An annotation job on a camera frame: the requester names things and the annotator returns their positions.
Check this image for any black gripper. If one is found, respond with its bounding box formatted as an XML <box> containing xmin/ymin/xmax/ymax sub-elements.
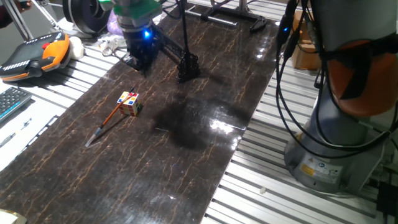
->
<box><xmin>123</xmin><ymin>24</ymin><xmax>159</xmax><ymax>77</ymax></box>

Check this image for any forearm in dark red sleeve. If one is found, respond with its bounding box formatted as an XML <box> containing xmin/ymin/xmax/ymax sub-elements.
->
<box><xmin>0</xmin><ymin>4</ymin><xmax>15</xmax><ymax>29</ymax></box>

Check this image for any silver pen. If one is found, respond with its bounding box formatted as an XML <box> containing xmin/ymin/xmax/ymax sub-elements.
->
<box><xmin>0</xmin><ymin>118</ymin><xmax>32</xmax><ymax>147</ymax></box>

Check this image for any crumpled clear plastic bag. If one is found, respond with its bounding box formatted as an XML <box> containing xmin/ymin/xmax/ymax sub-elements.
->
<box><xmin>98</xmin><ymin>33</ymin><xmax>127</xmax><ymax>57</ymax></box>

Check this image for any white rubik's cube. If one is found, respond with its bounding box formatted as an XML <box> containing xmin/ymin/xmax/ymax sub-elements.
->
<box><xmin>116</xmin><ymin>91</ymin><xmax>143</xmax><ymax>117</ymax></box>

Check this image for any purple plastic bag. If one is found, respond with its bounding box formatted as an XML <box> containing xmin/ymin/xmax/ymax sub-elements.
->
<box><xmin>107</xmin><ymin>9</ymin><xmax>125</xmax><ymax>37</ymax></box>

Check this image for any thin black pole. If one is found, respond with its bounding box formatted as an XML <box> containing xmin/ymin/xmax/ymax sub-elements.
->
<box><xmin>179</xmin><ymin>0</ymin><xmax>192</xmax><ymax>56</ymax></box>

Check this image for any black round spool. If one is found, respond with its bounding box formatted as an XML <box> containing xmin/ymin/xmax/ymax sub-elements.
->
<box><xmin>62</xmin><ymin>0</ymin><xmax>111</xmax><ymax>35</ymax></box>

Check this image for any silver tripod leg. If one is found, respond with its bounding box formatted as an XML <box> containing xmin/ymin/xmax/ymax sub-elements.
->
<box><xmin>2</xmin><ymin>0</ymin><xmax>34</xmax><ymax>41</ymax></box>
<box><xmin>30</xmin><ymin>0</ymin><xmax>62</xmax><ymax>32</ymax></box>

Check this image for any black and orange teach pendant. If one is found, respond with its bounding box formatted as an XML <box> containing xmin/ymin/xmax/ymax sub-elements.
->
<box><xmin>0</xmin><ymin>32</ymin><xmax>71</xmax><ymax>82</ymax></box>

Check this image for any dark computer keyboard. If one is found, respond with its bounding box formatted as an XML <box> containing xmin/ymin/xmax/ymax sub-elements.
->
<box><xmin>0</xmin><ymin>86</ymin><xmax>32</xmax><ymax>123</ymax></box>

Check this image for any white paper sheet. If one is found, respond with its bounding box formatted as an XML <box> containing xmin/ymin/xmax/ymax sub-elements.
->
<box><xmin>0</xmin><ymin>99</ymin><xmax>60</xmax><ymax>172</ymax></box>

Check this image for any beige object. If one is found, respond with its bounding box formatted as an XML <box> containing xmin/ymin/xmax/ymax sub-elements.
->
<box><xmin>0</xmin><ymin>208</ymin><xmax>28</xmax><ymax>224</ymax></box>

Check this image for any green mount plate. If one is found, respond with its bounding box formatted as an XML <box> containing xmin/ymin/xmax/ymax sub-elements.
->
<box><xmin>99</xmin><ymin>0</ymin><xmax>163</xmax><ymax>20</ymax></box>

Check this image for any black cable with blue light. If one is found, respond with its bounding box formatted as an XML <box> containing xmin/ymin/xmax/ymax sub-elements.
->
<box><xmin>275</xmin><ymin>0</ymin><xmax>398</xmax><ymax>153</ymax></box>

